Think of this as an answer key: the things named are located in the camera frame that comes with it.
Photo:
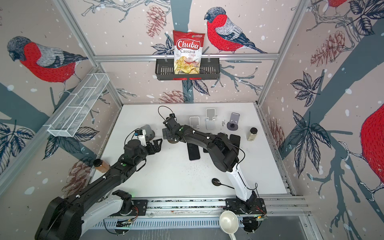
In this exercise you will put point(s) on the purple round phone stand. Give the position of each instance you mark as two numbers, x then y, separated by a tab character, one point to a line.
232	124

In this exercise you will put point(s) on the brown jar with black lid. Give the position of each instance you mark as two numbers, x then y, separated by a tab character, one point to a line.
101	165

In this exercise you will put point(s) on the white phone stand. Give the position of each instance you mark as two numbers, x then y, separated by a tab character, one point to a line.
211	118
195	122

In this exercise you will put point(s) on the spice jar with black lid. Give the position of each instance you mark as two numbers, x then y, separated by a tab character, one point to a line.
252	133

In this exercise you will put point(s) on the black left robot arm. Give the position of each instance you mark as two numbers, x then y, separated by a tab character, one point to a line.
71	217

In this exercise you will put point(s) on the white phone stand centre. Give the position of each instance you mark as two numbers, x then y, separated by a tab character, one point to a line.
195	122

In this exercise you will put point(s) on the white funnel cup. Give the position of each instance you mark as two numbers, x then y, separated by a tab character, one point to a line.
229	223

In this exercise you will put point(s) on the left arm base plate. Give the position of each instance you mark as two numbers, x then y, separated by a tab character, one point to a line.
133	208

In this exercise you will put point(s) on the red Chuba cassava chips bag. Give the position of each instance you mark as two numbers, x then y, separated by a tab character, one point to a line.
188	48

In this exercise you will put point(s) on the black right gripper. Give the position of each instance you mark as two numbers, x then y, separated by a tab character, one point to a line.
167	135

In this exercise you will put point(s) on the white wire wall shelf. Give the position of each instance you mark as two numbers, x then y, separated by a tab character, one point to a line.
81	102

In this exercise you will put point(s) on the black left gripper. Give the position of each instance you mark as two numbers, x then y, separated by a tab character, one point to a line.
157	147

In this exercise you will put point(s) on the white phone stand rear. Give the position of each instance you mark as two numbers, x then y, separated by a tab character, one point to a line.
211	118

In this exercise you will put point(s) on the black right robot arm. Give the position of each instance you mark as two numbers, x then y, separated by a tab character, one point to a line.
223	153

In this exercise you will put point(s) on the black ladle spoon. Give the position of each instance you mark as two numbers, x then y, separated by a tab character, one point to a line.
216	182

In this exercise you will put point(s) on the dark round stand front left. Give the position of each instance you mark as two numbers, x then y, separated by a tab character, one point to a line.
150	134

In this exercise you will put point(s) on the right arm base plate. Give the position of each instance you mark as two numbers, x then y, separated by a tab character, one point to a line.
240	207

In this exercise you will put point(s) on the black wire wall basket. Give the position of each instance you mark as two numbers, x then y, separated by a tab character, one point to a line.
207	69

